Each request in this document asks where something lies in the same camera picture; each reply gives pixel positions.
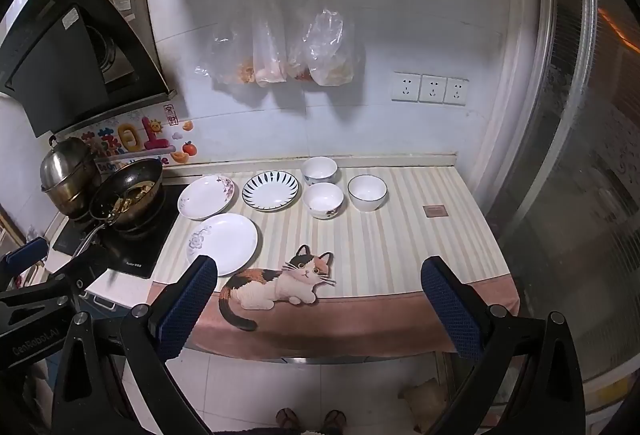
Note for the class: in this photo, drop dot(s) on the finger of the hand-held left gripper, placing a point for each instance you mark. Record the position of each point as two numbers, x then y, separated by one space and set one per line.
25 255
80 270

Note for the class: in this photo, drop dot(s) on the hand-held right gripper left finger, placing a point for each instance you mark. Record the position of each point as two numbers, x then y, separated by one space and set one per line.
187 305

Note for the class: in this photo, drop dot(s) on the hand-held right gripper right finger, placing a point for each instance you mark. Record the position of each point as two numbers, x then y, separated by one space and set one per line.
450 310

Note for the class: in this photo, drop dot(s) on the white plate grey flower print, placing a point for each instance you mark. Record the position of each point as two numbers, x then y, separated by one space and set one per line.
222 245

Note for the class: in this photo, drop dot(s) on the white plate pink floral print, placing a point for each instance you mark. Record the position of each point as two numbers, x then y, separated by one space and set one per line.
207 197

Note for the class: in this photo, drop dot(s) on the white plate black striped rim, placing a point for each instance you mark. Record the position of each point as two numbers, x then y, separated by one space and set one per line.
270 190

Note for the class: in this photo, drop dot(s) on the white bowl dark rim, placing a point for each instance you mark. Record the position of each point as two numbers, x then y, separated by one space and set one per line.
367 192

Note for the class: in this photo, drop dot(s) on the white bowl floral print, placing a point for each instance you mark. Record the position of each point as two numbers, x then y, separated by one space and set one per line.
324 200

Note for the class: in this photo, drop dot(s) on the white bowl blue pattern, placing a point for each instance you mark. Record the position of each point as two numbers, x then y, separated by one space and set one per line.
319 170

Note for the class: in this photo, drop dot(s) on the black cooktop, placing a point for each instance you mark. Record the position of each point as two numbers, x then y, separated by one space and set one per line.
150 235

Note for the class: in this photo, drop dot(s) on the striped tablecloth with cat print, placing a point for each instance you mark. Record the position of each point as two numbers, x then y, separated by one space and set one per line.
400 240

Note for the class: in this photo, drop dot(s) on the black frying pan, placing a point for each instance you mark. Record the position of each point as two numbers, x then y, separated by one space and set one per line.
130 195

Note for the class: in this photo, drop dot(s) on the cardboard box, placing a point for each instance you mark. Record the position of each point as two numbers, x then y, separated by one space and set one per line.
422 400

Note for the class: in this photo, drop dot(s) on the stainless steel pot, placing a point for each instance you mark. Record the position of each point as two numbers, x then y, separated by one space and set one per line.
67 170

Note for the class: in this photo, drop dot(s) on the person's left foot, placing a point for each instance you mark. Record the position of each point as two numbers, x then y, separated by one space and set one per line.
287 418

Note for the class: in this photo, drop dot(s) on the person's foot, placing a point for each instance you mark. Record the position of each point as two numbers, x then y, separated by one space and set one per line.
287 418
334 420

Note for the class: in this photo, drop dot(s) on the person's right foot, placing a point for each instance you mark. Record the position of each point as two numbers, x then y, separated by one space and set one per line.
334 420

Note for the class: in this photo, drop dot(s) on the black range hood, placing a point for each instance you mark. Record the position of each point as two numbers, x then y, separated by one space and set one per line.
65 45

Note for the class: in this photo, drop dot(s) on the clear plastic bag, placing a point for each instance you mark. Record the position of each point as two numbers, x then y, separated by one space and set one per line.
227 60
327 50
270 50

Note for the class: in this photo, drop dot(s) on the colourful wall sticker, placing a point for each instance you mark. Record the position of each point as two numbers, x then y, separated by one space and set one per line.
130 140

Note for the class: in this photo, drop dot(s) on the white wall socket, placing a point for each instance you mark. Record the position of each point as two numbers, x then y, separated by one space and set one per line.
405 86
432 88
456 91

